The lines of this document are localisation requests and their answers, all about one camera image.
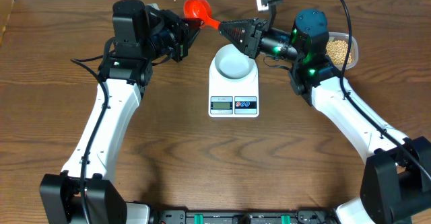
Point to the light grey round bowl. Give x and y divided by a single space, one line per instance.
230 63

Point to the clear plastic container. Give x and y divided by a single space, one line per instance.
354 54

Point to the red plastic measuring scoop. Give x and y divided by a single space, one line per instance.
200 9

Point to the pile of soybeans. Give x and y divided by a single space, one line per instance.
336 51

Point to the white digital kitchen scale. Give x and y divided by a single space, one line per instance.
233 98

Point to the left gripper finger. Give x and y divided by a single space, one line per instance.
192 35
193 22

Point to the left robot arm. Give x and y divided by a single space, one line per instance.
84 192

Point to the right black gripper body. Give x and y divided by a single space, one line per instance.
253 44

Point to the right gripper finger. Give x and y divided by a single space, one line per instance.
242 25
240 38

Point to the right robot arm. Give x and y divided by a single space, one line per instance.
396 181

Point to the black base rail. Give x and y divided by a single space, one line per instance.
188 217

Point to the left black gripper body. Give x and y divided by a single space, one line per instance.
168 40

